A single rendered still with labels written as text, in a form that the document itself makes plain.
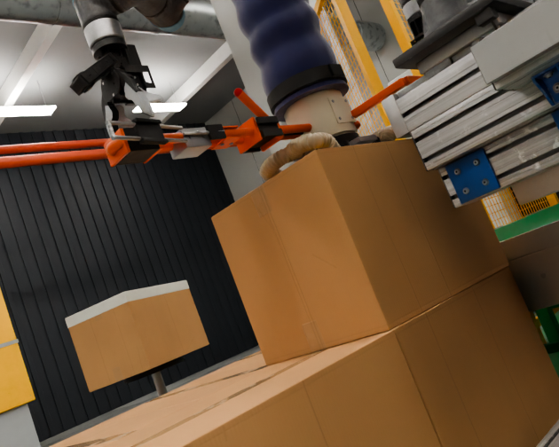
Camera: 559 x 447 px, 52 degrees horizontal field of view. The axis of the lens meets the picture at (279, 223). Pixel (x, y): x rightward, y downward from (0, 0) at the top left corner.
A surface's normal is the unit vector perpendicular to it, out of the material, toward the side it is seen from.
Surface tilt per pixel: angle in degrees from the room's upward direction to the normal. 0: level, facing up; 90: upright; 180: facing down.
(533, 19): 90
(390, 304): 90
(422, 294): 90
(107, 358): 90
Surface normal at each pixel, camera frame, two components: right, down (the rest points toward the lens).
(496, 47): -0.69, 0.17
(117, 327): -0.37, 0.00
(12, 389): 0.63, -0.35
